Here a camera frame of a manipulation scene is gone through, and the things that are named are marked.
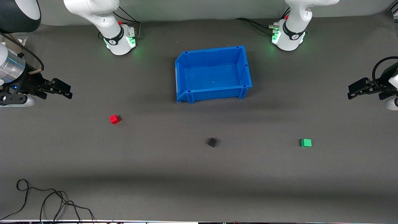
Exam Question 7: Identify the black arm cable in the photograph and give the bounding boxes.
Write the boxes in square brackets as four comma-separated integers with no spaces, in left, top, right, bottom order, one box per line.
[372,56,398,91]
[0,30,44,75]

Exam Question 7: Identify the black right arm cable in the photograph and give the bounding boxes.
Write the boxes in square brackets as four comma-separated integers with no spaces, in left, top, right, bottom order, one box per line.
[0,30,44,75]

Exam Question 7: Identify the blue plastic bin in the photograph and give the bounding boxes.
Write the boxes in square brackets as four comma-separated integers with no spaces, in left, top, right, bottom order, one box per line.
[175,45,253,104]

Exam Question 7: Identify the beige plastic box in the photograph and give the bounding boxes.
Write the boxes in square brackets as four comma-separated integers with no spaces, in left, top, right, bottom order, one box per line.
[0,31,29,50]

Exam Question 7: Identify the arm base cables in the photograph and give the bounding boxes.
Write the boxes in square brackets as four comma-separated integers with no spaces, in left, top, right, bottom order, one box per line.
[98,6,142,41]
[235,8,291,35]

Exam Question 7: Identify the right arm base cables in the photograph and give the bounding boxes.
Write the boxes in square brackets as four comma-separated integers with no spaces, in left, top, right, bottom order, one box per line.
[98,6,142,41]

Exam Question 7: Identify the loose black cable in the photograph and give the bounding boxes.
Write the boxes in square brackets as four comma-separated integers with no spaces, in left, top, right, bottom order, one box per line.
[0,179,95,223]

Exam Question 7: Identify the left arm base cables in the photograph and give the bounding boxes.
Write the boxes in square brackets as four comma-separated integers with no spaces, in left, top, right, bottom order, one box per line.
[235,8,291,35]

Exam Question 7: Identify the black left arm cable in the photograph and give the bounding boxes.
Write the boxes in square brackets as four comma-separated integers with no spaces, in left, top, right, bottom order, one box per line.
[372,56,398,91]

